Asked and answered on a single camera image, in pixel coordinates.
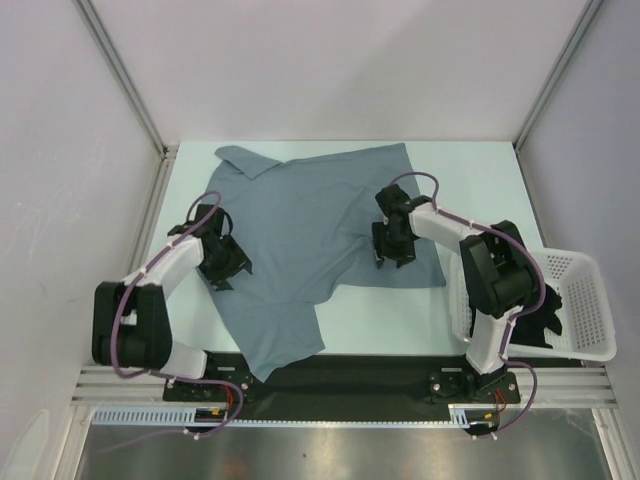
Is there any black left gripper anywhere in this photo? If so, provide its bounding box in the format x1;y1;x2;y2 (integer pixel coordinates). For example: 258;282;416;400
197;233;251;291

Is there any light blue t shirt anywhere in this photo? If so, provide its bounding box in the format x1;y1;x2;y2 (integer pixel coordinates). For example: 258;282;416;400
208;143;446;382

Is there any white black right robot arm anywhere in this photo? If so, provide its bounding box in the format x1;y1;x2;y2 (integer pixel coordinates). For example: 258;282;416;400
372;183;546;401

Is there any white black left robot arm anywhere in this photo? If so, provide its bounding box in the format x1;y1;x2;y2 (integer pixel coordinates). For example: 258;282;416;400
91;204;252;400

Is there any black t shirt in basket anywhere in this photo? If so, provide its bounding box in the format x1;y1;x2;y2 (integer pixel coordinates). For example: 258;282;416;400
468;284;563;349

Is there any white perforated plastic basket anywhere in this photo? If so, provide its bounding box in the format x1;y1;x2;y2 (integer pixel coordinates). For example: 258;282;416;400
448;248;617;374

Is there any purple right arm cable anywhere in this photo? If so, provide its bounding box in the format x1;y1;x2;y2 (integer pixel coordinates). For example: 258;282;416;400
387;171;549;444

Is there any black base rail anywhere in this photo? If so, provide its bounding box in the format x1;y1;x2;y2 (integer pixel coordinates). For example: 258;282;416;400
162;353;521;423

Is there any white slotted cable duct left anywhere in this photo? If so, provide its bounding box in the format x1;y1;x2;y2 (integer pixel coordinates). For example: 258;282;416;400
92;405;229;427

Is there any white slotted cable duct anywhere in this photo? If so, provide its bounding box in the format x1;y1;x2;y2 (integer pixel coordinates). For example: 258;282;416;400
92;405;229;427
448;403;501;429

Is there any white slotted cable duct right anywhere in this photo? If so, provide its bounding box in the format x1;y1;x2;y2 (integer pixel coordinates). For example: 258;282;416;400
448;403;501;429

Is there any aluminium front rail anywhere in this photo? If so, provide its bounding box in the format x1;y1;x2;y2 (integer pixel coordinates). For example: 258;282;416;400
71;366;617;409

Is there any left aluminium frame post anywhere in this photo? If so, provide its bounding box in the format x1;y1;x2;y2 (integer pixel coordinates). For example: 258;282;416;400
72;0;180;166

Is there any aluminium frame post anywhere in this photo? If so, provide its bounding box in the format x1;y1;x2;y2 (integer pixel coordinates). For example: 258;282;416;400
512;0;607;155
72;0;180;166

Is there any right aluminium frame post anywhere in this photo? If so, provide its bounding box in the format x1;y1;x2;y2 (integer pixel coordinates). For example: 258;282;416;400
512;0;607;155

